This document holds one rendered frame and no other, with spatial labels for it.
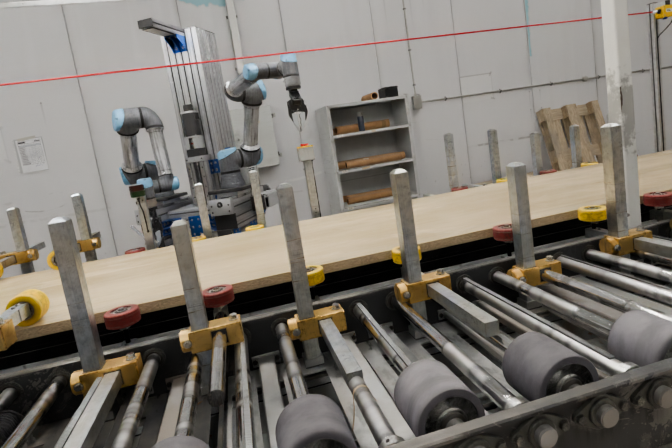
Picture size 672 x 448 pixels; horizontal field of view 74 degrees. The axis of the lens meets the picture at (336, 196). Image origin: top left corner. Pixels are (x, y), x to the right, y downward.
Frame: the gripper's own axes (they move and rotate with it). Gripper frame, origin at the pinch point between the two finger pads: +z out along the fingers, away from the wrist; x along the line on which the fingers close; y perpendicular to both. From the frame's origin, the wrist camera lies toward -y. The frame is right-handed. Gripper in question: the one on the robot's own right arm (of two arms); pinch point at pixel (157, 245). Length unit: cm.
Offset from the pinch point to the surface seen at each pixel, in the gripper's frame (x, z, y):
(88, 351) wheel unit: -9, -5, -146
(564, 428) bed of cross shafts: -83, 3, -197
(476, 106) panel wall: -339, -51, 246
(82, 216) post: 20.2, -24.5, -36.7
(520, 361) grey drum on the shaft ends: -86, -1, -184
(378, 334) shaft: -69, 1, -158
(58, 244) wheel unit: -8, -29, -146
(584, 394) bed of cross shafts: -87, -1, -197
